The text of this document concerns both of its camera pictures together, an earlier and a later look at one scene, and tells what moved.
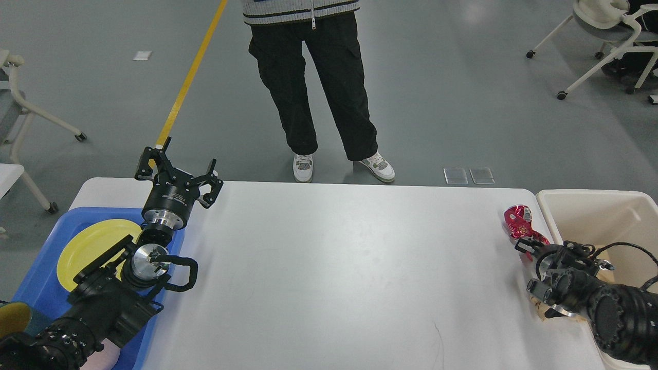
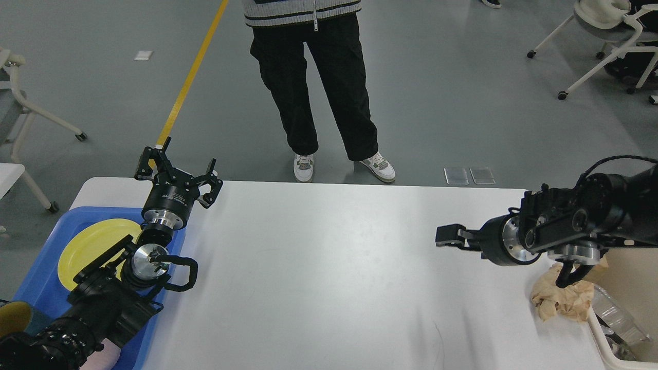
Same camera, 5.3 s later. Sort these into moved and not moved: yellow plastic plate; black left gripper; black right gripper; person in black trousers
Moved: black right gripper
Not moved: person in black trousers; yellow plastic plate; black left gripper
